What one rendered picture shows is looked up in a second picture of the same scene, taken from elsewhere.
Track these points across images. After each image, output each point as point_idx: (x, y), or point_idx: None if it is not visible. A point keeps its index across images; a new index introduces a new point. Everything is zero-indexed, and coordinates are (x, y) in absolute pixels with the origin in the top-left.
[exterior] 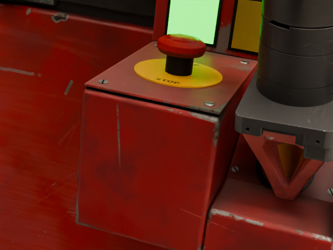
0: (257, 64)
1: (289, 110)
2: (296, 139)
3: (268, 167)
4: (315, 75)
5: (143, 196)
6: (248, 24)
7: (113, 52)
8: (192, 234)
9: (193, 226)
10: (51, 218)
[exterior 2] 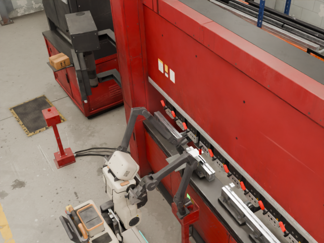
0: None
1: (179, 214)
2: None
3: None
4: (180, 213)
5: (174, 213)
6: (191, 200)
7: (191, 189)
8: (177, 218)
9: (177, 217)
10: None
